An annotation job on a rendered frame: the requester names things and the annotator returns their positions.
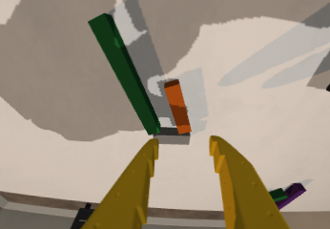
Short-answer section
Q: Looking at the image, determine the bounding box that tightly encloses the orange-brown rod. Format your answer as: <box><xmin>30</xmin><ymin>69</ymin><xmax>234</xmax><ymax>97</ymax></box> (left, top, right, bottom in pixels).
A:
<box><xmin>164</xmin><ymin>79</ymin><xmax>192</xmax><ymax>134</ymax></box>

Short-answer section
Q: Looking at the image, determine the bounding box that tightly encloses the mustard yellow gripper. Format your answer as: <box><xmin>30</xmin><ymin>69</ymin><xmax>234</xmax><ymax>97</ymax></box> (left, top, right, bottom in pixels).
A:
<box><xmin>81</xmin><ymin>135</ymin><xmax>290</xmax><ymax>229</ymax></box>

